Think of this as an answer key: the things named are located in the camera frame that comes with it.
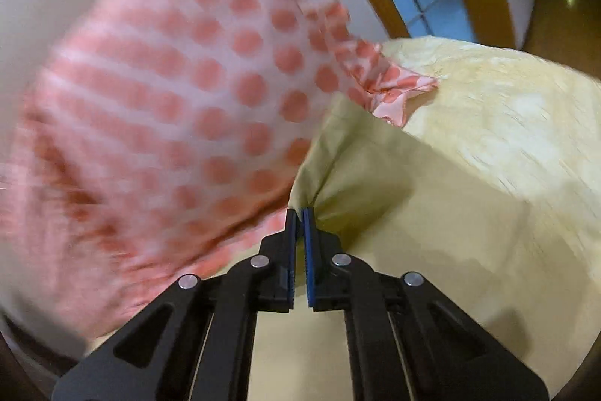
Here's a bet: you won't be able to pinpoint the beige khaki pants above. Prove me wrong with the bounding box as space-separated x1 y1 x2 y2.
243 92 601 401

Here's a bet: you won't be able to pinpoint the pink polka dot pillow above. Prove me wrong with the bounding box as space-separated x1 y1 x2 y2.
1 0 437 339

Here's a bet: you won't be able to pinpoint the yellow patterned bed cover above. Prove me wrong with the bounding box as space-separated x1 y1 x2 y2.
384 36 600 218

